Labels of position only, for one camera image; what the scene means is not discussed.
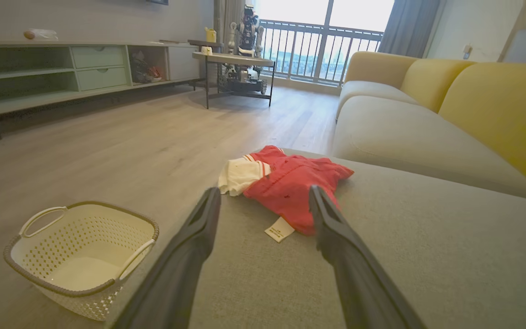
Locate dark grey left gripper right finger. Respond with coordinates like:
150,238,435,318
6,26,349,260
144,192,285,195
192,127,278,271
308,185,428,329

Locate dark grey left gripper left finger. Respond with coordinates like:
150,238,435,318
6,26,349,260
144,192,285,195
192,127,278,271
111,187,222,329

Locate red jersey with white trim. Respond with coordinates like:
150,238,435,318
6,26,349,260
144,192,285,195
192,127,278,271
217,145,355,243

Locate grey sofa chaise cushion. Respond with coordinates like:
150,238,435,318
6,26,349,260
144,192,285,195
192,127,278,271
105,149,526,329

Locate cream perforated laundry basket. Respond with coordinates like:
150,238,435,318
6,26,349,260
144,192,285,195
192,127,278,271
3,201,160,322

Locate large grey sofa seat cushion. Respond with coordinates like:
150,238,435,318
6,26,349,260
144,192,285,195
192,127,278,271
331,95,526,200

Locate small grey sofa seat cushion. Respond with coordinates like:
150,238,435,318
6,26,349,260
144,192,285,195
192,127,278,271
336,80,421,120

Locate black toy vehicle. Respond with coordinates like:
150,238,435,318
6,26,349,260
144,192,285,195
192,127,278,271
217,64,269,95

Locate dark shoes with red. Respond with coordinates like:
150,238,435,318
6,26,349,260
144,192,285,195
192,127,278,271
131,51,164,84

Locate small yellow sofa back cushion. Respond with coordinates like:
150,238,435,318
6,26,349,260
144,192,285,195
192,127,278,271
400,58,476,113

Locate large yellow sofa back cushion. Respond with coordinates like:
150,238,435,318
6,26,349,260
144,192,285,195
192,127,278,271
438,62,526,205

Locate pale green media cabinet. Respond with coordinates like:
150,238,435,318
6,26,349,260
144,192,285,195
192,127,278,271
0,40,213,140

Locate dark balcony railing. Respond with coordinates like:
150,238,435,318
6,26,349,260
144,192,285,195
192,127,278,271
258,19,384,86

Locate dark side table top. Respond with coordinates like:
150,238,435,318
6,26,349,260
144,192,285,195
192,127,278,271
187,39,225,51

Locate balcony window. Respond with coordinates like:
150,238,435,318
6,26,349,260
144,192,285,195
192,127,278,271
254,0,396,87

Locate black white robot figure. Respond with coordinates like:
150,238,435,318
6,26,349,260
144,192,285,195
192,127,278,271
226,5,266,58

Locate grey pleated curtain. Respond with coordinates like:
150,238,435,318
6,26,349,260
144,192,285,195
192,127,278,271
377,0,442,58

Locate beige curtain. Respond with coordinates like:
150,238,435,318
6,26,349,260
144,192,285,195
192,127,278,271
213,0,246,46

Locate clear plastic bag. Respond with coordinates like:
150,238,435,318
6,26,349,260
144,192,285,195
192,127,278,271
22,28,59,41

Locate black frame coffee table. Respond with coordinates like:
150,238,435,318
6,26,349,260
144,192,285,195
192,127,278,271
192,51,276,110

